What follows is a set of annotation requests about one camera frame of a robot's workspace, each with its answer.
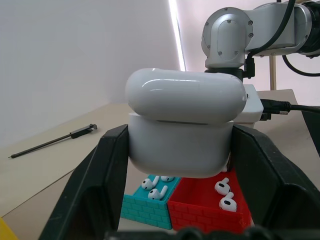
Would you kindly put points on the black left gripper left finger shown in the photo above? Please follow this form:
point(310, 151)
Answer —
point(85, 195)

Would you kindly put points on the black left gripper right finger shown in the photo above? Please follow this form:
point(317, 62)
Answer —
point(272, 180)

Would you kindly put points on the white earbuds charging case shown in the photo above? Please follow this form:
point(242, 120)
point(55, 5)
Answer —
point(180, 125)

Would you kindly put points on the white earbud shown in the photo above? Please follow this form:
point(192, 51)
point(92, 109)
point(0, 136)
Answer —
point(221, 187)
point(155, 194)
point(167, 178)
point(228, 204)
point(147, 185)

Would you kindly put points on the teal brick-pattern tray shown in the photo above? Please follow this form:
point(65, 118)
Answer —
point(142, 210)

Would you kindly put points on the black thin stylus tool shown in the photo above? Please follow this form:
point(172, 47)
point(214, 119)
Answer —
point(52, 141)

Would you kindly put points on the red brick-pattern tray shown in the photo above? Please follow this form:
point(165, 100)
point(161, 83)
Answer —
point(197, 212)

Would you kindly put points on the yellow flat object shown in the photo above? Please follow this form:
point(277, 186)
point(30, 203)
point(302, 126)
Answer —
point(7, 231)

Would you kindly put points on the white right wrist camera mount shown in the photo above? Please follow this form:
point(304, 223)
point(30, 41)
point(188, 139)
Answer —
point(252, 105)

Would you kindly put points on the beige wooden post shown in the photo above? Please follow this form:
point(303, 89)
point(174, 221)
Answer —
point(272, 72)

